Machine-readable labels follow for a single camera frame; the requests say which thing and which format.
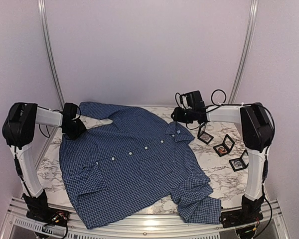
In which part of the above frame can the black frame stand far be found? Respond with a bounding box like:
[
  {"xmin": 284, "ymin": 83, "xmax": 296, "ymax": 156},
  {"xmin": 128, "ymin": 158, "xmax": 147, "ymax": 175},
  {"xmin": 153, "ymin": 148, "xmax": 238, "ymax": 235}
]
[{"xmin": 197, "ymin": 123, "xmax": 214, "ymax": 145}]

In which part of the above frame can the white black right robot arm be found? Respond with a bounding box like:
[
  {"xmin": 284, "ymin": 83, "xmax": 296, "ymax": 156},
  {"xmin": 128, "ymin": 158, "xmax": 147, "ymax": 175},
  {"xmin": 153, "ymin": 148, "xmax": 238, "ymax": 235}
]
[{"xmin": 171, "ymin": 103, "xmax": 275, "ymax": 223}]

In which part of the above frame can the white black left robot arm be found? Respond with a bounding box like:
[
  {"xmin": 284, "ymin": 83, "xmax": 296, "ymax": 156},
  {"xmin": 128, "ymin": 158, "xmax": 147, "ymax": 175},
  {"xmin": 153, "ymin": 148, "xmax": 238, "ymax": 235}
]
[{"xmin": 2, "ymin": 102, "xmax": 87, "ymax": 222}]

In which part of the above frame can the brown round brooch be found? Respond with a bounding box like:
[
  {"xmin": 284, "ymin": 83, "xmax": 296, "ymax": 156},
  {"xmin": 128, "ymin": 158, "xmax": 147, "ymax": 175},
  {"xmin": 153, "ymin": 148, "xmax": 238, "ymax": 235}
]
[{"xmin": 201, "ymin": 134, "xmax": 210, "ymax": 140}]

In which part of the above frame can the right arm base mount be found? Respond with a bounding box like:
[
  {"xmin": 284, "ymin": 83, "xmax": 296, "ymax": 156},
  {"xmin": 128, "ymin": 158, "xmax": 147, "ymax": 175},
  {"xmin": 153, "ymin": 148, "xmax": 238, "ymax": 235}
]
[{"xmin": 220, "ymin": 195, "xmax": 265, "ymax": 228}]

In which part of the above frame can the orange rimmed round brooch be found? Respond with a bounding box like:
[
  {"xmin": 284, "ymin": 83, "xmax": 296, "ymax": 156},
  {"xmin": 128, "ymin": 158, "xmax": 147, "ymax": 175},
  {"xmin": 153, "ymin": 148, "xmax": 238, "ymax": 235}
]
[{"xmin": 218, "ymin": 147, "xmax": 227, "ymax": 153}]

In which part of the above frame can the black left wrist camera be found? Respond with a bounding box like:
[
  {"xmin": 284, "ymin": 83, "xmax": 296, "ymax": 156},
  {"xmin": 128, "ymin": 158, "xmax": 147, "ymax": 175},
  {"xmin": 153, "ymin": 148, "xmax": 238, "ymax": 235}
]
[{"xmin": 62, "ymin": 103, "xmax": 81, "ymax": 120}]

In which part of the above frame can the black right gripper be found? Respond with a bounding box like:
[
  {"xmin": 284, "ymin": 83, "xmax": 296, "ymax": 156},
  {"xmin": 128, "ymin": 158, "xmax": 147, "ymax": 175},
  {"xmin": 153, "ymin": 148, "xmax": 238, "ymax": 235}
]
[{"xmin": 171, "ymin": 107, "xmax": 194, "ymax": 124}]

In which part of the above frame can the black frame stand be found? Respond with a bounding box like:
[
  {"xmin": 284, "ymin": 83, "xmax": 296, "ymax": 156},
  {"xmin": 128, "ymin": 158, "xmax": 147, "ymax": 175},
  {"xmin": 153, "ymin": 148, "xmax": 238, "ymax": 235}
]
[
  {"xmin": 213, "ymin": 134, "xmax": 235, "ymax": 157},
  {"xmin": 229, "ymin": 149, "xmax": 249, "ymax": 172},
  {"xmin": 197, "ymin": 123, "xmax": 214, "ymax": 145}
]

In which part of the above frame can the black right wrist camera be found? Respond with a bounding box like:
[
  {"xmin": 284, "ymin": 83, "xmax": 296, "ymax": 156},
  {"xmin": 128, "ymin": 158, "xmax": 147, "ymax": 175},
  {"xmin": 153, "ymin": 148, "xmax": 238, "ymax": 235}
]
[{"xmin": 180, "ymin": 90, "xmax": 205, "ymax": 111}]

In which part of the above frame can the blue checked shirt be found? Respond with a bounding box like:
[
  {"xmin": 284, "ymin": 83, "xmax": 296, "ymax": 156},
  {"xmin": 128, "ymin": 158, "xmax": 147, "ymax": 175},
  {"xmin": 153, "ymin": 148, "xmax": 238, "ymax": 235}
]
[{"xmin": 59, "ymin": 102, "xmax": 221, "ymax": 229}]

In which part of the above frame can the aluminium front rail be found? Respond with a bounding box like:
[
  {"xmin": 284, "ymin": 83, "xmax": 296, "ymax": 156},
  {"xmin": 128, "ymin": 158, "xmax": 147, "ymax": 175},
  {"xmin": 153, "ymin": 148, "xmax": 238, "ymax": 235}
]
[{"xmin": 4, "ymin": 199, "xmax": 290, "ymax": 239}]

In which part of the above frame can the black frame stand middle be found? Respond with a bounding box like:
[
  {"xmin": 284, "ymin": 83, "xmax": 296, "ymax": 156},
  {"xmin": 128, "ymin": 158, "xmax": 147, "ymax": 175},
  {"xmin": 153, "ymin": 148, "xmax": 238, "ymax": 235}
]
[{"xmin": 213, "ymin": 134, "xmax": 235, "ymax": 157}]

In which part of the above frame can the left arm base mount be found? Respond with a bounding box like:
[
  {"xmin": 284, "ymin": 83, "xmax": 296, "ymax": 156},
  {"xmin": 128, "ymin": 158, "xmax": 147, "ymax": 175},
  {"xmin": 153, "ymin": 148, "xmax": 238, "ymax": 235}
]
[{"xmin": 22, "ymin": 191, "xmax": 69, "ymax": 227}]

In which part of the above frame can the black frame stand near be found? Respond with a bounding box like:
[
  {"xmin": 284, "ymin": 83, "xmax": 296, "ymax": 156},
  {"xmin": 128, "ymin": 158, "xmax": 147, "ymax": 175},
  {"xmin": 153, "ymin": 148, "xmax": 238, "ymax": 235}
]
[{"xmin": 229, "ymin": 149, "xmax": 249, "ymax": 172}]

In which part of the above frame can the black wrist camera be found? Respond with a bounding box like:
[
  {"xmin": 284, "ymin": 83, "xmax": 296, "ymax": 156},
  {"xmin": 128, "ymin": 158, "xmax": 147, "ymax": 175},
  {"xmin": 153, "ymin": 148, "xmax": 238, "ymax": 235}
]
[
  {"xmin": 180, "ymin": 90, "xmax": 205, "ymax": 111},
  {"xmin": 62, "ymin": 103, "xmax": 81, "ymax": 120}
]

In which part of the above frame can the white blue round brooch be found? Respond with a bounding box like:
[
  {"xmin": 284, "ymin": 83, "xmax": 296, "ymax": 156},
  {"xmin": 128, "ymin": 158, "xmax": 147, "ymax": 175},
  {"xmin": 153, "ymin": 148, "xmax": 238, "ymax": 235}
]
[{"xmin": 235, "ymin": 161, "xmax": 242, "ymax": 167}]

